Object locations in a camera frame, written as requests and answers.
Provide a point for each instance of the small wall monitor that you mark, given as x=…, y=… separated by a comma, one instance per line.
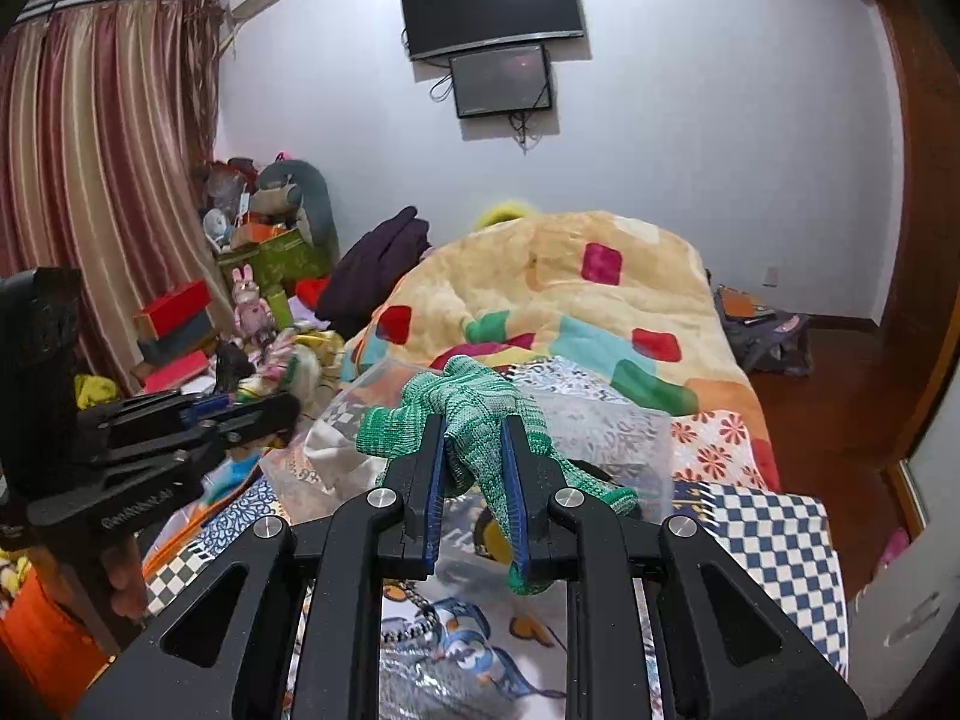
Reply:
x=501, y=81

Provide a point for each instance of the green cardboard box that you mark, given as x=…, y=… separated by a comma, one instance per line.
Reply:
x=274, y=259

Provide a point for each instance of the pink slipper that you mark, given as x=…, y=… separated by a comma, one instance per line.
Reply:
x=892, y=549

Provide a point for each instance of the grey flat box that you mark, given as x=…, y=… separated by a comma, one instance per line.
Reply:
x=176, y=341

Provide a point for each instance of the grey bag with orange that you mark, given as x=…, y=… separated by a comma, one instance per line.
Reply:
x=765, y=334

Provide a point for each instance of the blue white checkered cloth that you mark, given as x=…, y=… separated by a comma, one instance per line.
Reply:
x=765, y=540

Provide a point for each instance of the pink bunny doll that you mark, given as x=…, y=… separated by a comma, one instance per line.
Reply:
x=251, y=307

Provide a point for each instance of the striped red beige curtain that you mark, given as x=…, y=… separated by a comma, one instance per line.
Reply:
x=97, y=165

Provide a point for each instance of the person's left hand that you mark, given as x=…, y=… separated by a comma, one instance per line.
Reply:
x=126, y=577

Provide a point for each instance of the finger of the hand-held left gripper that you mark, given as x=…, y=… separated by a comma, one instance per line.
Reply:
x=196, y=409
x=259, y=416

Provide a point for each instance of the large wall television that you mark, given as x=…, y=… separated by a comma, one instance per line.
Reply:
x=491, y=4

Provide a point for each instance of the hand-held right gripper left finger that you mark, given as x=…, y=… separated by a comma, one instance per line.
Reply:
x=433, y=499

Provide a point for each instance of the brown wooden door frame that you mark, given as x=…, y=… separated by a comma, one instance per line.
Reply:
x=919, y=240

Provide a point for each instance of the grey plush toy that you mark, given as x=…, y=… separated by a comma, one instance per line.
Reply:
x=296, y=191

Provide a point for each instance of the clear plastic storage box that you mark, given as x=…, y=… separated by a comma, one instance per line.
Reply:
x=607, y=427

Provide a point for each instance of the red gift box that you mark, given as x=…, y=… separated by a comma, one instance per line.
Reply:
x=176, y=307

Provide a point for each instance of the yellow plush toy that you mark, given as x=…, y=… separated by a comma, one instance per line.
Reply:
x=502, y=214

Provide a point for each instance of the dark purple garment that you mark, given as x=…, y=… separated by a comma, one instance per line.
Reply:
x=375, y=270

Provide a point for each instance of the pink flat box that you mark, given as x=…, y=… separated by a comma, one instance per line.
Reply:
x=176, y=373

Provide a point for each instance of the yellow cloth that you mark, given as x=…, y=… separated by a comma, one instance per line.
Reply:
x=96, y=390

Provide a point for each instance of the orange box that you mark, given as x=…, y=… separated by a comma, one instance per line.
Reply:
x=37, y=637

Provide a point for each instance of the green knit glove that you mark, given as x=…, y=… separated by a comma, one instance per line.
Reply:
x=465, y=397

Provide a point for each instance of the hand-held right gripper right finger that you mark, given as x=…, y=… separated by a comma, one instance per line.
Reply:
x=514, y=499

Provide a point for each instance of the yellow patchwork fleece blanket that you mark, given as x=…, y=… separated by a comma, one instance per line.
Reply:
x=525, y=270

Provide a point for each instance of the red cloth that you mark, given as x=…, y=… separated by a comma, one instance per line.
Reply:
x=311, y=290

